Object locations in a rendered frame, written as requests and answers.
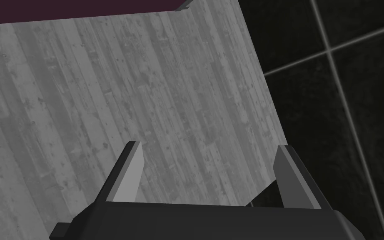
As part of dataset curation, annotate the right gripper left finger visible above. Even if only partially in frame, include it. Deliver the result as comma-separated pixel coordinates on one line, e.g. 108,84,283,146
93,140,145,205

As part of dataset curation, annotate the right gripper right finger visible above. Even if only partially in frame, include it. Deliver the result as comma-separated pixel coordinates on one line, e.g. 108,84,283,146
273,145,333,210

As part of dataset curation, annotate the grey wooden table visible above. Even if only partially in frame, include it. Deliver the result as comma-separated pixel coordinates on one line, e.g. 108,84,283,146
0,0,288,240

